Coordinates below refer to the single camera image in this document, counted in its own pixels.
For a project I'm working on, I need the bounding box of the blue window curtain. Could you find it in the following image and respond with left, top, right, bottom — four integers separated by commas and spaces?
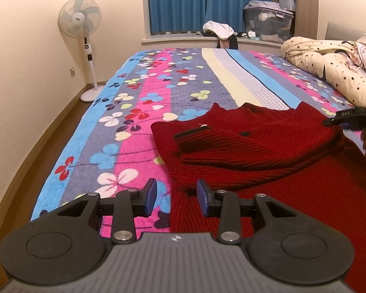
146, 0, 274, 35

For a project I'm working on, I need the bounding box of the white standing fan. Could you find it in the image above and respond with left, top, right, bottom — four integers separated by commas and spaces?
58, 0, 104, 103

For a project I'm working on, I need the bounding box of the small clear shelf bin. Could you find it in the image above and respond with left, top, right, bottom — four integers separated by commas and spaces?
278, 0, 296, 11

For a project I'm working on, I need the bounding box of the red knitted sweater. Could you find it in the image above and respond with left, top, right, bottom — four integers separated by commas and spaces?
151, 103, 366, 292

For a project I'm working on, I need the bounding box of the white clothes pile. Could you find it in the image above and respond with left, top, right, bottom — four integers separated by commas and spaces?
202, 21, 235, 40

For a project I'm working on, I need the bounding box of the wooden shelf unit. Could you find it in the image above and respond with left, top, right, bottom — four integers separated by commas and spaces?
273, 0, 319, 39

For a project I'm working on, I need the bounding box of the colourful floral bed blanket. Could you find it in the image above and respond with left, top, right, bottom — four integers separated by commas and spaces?
32, 48, 351, 233

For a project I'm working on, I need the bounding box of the clear plastic storage box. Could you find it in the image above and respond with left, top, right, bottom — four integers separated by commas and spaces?
243, 0, 294, 43

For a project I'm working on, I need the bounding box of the cream star-patterned duvet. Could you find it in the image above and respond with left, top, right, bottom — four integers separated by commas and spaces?
281, 33, 366, 108

